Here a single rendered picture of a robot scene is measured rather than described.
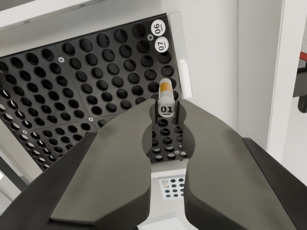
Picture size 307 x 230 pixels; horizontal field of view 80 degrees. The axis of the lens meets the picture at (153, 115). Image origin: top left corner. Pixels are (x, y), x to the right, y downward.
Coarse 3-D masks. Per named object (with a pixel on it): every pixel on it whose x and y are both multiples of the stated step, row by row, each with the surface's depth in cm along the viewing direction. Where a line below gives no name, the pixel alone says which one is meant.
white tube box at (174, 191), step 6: (180, 174) 43; (162, 180) 44; (168, 180) 44; (174, 180) 44; (180, 180) 44; (162, 186) 45; (168, 186) 45; (174, 186) 45; (180, 186) 45; (162, 192) 46; (168, 192) 46; (174, 192) 46; (180, 192) 46; (168, 198) 47; (174, 198) 47; (180, 198) 47
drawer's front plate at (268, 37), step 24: (240, 0) 20; (264, 0) 15; (288, 0) 13; (240, 24) 21; (264, 24) 16; (288, 24) 14; (240, 48) 22; (264, 48) 17; (288, 48) 15; (240, 72) 24; (264, 72) 18; (288, 72) 16; (240, 96) 26; (264, 96) 18; (288, 96) 17; (240, 120) 28; (264, 120) 20; (264, 144) 21
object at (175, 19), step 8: (176, 16) 21; (176, 24) 21; (176, 32) 22; (176, 40) 22; (184, 40) 22; (176, 48) 23; (184, 48) 23; (176, 56) 23; (184, 56) 23; (184, 64) 24; (184, 72) 24; (184, 80) 25; (184, 88) 25; (184, 96) 26; (192, 96) 26
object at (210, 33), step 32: (64, 0) 16; (96, 0) 18; (128, 0) 21; (160, 0) 21; (192, 0) 21; (224, 0) 21; (0, 32) 23; (32, 32) 23; (64, 32) 23; (192, 32) 23; (224, 32) 22; (192, 64) 25; (224, 64) 25; (224, 96) 27; (0, 128) 26; (32, 160) 30
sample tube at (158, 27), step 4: (156, 20) 16; (160, 20) 16; (152, 24) 16; (156, 24) 15; (160, 24) 15; (164, 24) 16; (152, 28) 16; (156, 28) 16; (160, 28) 16; (164, 28) 16; (152, 32) 16; (156, 32) 16; (160, 32) 16
